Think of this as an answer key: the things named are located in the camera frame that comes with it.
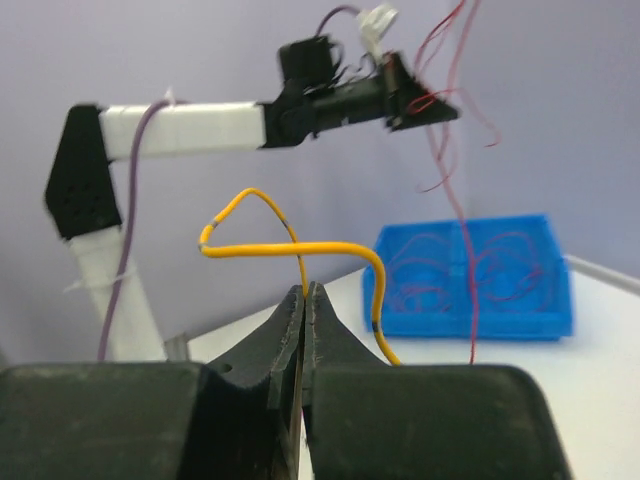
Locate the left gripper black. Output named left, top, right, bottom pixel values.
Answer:
left=309, top=51, right=460, bottom=133

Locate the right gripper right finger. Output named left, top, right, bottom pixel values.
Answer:
left=303, top=283, right=573, bottom=479

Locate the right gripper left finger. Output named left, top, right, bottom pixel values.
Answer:
left=1, top=286, right=305, bottom=479

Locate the red wire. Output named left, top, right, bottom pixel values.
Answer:
left=389, top=229, right=551, bottom=316
left=407, top=0, right=501, bottom=366

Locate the yellow wire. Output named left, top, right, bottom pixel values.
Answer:
left=198, top=187, right=402, bottom=367

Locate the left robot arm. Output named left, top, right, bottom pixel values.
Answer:
left=44, top=35, right=459, bottom=362

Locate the blue plastic bin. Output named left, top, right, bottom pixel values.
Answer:
left=374, top=214, right=574, bottom=341

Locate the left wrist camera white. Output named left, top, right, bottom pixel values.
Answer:
left=356, top=3, right=399, bottom=60

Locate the red wire in bin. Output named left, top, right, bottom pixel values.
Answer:
left=389, top=229, right=551, bottom=316

